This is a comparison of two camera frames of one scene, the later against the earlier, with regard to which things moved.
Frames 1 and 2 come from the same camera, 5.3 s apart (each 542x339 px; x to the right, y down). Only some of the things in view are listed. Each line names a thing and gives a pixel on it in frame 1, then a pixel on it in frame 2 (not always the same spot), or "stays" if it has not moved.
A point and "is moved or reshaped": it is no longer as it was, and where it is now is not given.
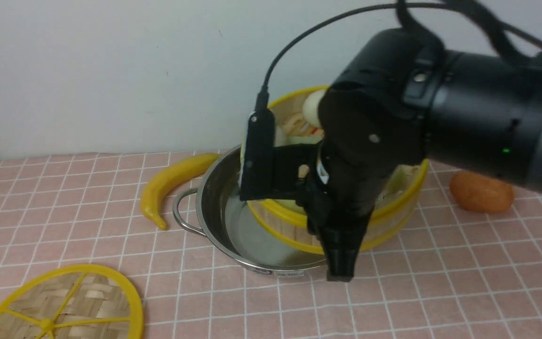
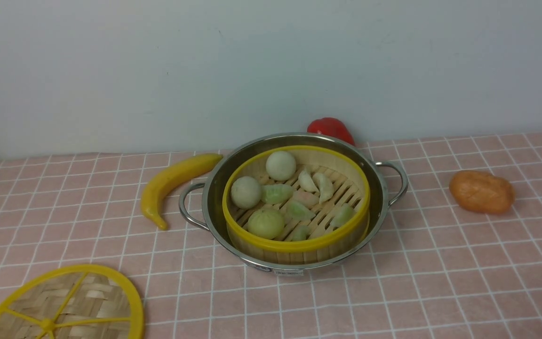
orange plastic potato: (482, 193) stays
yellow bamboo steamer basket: (395, 206) is moved or reshaped
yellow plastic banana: (188, 167) stays
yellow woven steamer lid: (87, 301) stays
